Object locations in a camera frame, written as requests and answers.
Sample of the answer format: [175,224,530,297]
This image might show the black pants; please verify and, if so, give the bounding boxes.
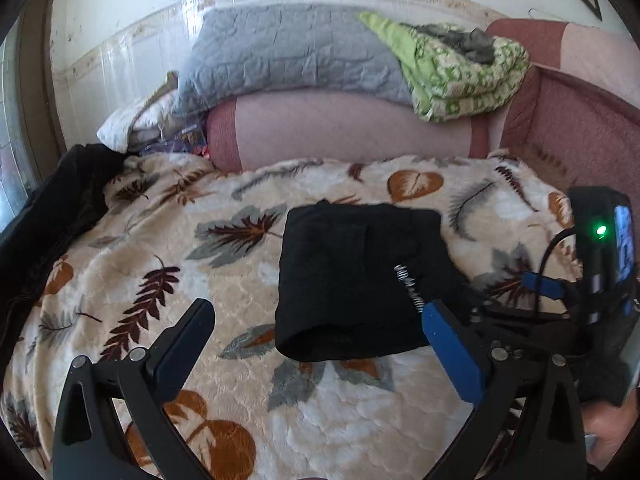
[274,200,468,363]

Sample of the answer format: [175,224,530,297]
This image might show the person's right hand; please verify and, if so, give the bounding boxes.
[582,389,639,470]

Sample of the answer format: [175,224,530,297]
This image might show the pink maroon bed sheet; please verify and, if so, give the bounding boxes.
[205,18,639,197]

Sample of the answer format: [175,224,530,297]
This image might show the leaf pattern plush blanket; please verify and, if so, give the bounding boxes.
[1,154,573,479]

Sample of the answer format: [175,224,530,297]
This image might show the black garment at bed edge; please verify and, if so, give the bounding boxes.
[0,144,126,366]

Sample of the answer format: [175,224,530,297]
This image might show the stained glass window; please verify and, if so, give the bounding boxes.
[1,27,38,230]

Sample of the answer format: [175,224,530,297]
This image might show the green white folded blanket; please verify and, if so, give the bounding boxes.
[358,12,530,122]

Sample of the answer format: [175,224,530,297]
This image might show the white pillow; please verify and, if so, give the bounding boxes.
[96,70,201,153]

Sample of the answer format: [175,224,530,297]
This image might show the dark grey cloth on blanket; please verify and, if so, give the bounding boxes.
[413,24,495,65]

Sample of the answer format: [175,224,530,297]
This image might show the grey quilted pillow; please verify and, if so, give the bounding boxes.
[172,4,411,117]

